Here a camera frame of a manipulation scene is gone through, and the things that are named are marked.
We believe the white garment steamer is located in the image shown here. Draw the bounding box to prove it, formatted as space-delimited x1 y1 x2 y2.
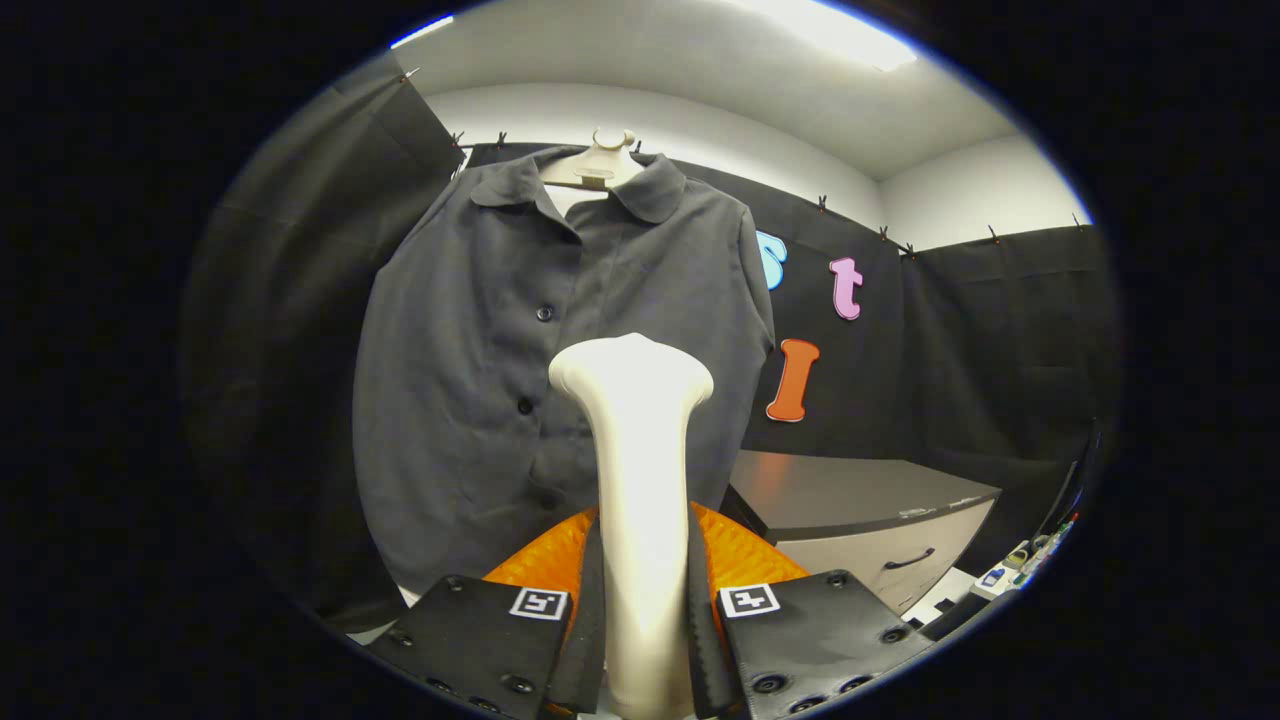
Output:
548 333 716 720

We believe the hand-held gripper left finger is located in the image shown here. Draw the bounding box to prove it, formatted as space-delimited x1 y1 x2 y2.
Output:
365 505 608 720

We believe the dark upright panel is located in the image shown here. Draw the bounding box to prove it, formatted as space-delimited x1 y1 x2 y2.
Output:
1040 420 1106 541

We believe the grey cabinet with dark top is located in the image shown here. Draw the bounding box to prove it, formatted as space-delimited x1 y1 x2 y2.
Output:
722 450 1003 616

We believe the long ceiling light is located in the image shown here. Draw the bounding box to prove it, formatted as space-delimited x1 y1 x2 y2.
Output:
390 14 456 51

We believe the white box with small items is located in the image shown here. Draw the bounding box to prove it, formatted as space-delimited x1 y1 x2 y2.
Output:
970 515 1081 601

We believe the dark grey button shirt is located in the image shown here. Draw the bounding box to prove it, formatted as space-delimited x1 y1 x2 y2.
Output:
352 145 776 596

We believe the cream clothes hanger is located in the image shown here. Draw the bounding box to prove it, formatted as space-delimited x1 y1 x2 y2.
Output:
540 127 646 191

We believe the black backdrop cloth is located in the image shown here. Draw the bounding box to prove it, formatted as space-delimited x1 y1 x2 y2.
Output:
180 55 1121 636

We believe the row of black clips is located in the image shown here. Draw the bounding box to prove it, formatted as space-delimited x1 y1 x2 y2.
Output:
400 65 1086 259

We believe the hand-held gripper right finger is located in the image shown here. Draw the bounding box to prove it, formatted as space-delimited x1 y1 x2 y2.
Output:
685 500 936 720

